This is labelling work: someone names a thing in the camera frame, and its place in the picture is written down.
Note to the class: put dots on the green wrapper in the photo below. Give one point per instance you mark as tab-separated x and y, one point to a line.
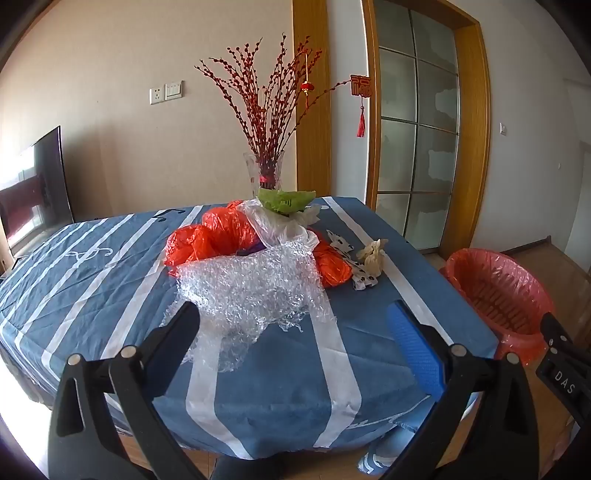
286	201

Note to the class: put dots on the small red lantern ornament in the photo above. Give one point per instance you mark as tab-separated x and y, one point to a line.
306	86

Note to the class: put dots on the red lined waste basket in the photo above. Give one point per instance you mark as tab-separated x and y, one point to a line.
503	295

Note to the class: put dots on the frosted glass sliding door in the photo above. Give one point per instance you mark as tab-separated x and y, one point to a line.
415	129

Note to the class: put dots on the clear bubble wrap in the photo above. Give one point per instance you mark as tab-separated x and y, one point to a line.
249	286

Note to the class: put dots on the white light switch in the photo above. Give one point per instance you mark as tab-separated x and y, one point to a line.
174	89

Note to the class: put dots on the red tassel hanging ornament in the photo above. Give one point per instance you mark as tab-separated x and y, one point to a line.
361	87

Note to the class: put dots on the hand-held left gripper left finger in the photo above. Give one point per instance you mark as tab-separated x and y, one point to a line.
182	330

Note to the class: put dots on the beige paper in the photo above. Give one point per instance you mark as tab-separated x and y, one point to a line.
373	256

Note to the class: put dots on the black spotted white wrapper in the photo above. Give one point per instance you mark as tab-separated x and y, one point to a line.
348	254

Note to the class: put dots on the white wall socket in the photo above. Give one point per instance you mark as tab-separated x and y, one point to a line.
157	95

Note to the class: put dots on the red berry branches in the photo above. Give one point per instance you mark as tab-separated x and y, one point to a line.
258	92

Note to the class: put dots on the wooden door post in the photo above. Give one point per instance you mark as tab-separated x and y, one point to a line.
311	101

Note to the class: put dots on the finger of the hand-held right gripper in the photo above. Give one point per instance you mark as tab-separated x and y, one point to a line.
555	331

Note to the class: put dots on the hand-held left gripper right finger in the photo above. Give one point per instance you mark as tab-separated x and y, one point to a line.
413	344

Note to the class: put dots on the wooden door frame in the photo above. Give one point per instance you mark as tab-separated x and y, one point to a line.
473	138

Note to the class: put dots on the small white plastic bag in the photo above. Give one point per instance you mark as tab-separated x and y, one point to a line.
310	215

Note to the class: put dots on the blue striped tablecloth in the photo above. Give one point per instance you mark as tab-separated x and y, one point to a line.
286	369

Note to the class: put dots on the white translucent plastic bag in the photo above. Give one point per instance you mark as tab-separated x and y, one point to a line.
277	228

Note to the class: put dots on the black flat television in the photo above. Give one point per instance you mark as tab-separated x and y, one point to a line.
46	184

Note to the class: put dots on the blue printed cloth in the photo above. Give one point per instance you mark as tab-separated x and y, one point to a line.
383	454

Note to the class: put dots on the clear glass vase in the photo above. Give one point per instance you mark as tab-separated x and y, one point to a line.
264	173

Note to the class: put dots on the orange plastic bag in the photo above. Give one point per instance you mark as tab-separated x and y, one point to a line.
207	240
334	267

